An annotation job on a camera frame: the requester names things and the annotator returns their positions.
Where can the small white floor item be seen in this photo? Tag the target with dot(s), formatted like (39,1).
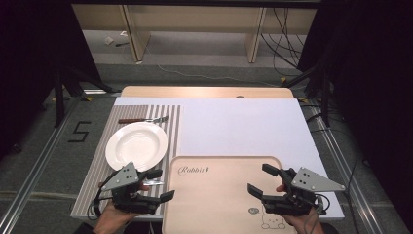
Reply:
(108,40)

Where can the person's left hand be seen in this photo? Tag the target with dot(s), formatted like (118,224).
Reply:
(110,219)

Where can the light wooden bench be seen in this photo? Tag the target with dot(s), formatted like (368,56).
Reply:
(195,16)

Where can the white table cover board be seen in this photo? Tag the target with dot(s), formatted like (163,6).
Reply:
(243,126)

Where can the dark curtain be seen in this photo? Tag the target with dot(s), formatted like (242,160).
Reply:
(373,81)
(29,65)

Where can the black metal stand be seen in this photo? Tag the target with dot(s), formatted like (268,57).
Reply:
(325,94)
(59,97)

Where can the white round plate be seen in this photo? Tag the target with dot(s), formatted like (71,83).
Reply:
(136,144)

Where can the aluminium floor rail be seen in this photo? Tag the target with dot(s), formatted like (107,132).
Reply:
(39,162)
(344,162)

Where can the person's right hand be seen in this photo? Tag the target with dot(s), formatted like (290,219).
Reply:
(305,224)

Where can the small black pen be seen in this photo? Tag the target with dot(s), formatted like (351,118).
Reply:
(122,44)

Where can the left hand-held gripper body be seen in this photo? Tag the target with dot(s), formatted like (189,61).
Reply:
(121,180)

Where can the grey striped placemat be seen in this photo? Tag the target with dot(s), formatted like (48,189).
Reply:
(100,162)

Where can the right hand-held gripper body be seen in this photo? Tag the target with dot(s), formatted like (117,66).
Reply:
(311,182)

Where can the beige tray with bear print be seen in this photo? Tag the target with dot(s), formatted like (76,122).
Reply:
(211,195)

